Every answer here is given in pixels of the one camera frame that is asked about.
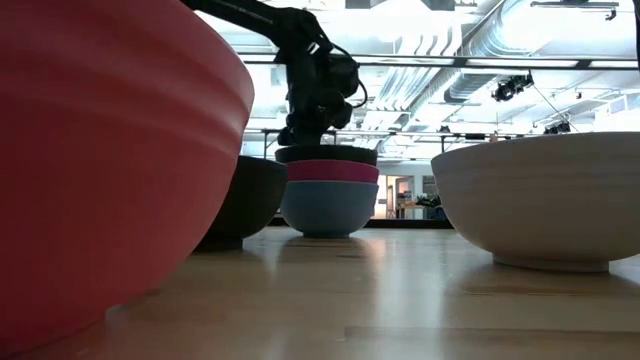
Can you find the black horizontal frame bar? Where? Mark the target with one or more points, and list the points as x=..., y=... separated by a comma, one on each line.
x=450, y=62

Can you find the pink bowl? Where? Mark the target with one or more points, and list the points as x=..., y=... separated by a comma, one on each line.
x=332, y=171

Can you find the small black ceiling fixture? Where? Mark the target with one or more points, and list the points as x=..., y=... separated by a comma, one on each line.
x=557, y=128

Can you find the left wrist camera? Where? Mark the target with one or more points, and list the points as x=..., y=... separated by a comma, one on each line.
x=344, y=75

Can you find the cream white bowl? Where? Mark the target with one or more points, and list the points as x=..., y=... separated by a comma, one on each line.
x=540, y=200

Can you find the black table edge rail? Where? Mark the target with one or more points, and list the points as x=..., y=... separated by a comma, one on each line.
x=400, y=223

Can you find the blue-grey bowl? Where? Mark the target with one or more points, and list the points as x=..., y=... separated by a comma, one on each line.
x=327, y=210

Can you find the orange-red bowl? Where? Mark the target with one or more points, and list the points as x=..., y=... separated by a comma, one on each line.
x=100, y=150

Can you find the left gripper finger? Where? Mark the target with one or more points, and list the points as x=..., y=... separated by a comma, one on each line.
x=288, y=136
x=311, y=137

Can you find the black ceiling spotlight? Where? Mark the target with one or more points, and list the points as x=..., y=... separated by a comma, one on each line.
x=510, y=89

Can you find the dark grey bowl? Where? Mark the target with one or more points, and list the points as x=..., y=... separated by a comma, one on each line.
x=340, y=154
x=252, y=200

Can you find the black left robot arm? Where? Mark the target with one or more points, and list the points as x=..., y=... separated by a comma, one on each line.
x=240, y=12

